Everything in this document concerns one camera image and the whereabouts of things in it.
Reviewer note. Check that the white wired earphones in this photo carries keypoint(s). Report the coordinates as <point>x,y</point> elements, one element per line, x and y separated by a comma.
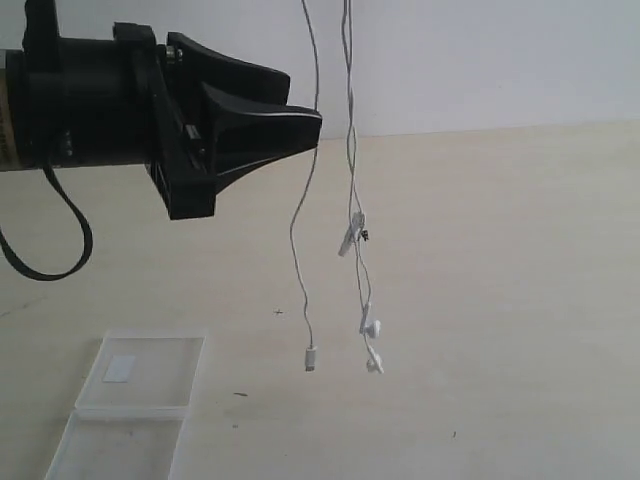
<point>356,233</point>

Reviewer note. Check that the clear plastic case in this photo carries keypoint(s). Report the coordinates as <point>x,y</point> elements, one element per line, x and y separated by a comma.
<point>132,430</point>

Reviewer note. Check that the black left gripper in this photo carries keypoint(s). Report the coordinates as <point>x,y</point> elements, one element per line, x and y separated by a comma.
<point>91,102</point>

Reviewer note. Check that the white label in case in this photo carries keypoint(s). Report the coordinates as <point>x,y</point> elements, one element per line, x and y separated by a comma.
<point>119,369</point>

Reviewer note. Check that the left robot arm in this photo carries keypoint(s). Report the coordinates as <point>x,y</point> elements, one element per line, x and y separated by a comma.
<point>10,110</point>

